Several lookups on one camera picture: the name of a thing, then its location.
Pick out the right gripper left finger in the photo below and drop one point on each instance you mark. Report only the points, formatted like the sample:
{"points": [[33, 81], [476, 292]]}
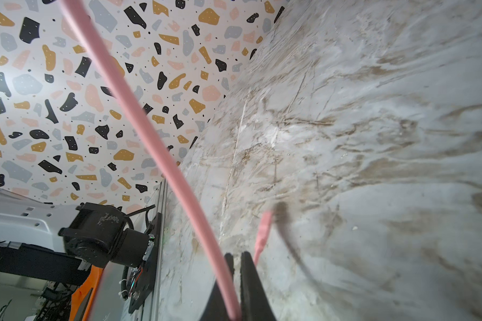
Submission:
{"points": [[215, 309]]}

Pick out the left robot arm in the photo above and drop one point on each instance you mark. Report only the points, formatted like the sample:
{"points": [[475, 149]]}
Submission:
{"points": [[60, 243]]}

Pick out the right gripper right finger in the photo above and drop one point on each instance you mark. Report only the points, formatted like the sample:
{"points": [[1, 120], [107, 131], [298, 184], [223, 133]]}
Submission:
{"points": [[254, 303]]}

